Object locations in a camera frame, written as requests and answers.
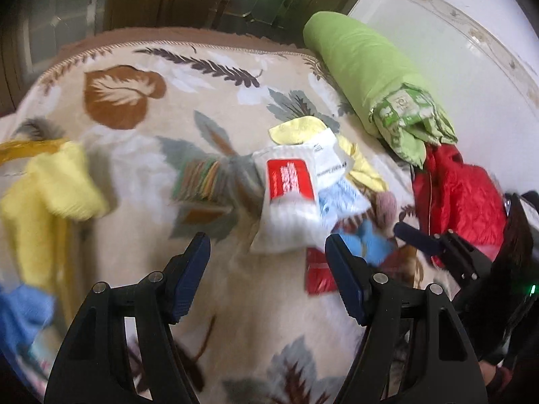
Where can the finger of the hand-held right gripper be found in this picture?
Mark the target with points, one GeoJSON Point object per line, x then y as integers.
{"type": "Point", "coordinates": [417, 237]}

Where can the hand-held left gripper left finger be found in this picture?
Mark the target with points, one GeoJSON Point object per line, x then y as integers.
{"type": "Point", "coordinates": [187, 280]}

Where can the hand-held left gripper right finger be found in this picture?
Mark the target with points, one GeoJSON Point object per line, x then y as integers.
{"type": "Point", "coordinates": [347, 280]}

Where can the blue socks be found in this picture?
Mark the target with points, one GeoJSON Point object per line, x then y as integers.
{"type": "Point", "coordinates": [370, 244]}

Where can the packet of blue masks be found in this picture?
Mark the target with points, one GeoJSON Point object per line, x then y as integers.
{"type": "Point", "coordinates": [341, 202]}

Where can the white packet with red label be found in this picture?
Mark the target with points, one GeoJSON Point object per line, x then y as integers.
{"type": "Point", "coordinates": [286, 219]}

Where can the striped colourful packet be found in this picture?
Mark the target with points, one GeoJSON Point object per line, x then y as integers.
{"type": "Point", "coordinates": [198, 179]}

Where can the plain white packet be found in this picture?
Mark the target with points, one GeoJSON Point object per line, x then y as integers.
{"type": "Point", "coordinates": [332, 160]}

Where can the pale yellow cloth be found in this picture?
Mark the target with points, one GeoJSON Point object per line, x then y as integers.
{"type": "Point", "coordinates": [294, 128]}

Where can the yellow towel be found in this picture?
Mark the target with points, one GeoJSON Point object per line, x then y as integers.
{"type": "Point", "coordinates": [54, 185]}

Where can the blue towel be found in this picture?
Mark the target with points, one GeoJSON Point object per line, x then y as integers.
{"type": "Point", "coordinates": [25, 315]}

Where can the clear storage bag yellow trim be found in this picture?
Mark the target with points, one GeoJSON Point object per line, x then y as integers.
{"type": "Point", "coordinates": [25, 147]}

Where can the small pink fluffy item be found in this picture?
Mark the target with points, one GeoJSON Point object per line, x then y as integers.
{"type": "Point", "coordinates": [385, 208]}

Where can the leaf-printed blanket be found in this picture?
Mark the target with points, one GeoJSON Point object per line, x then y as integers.
{"type": "Point", "coordinates": [252, 303]}

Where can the rolled green quilt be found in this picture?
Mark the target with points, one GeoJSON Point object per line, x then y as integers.
{"type": "Point", "coordinates": [358, 59]}

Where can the wooden cabinet with glass doors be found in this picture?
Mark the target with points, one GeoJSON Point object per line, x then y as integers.
{"type": "Point", "coordinates": [139, 0]}

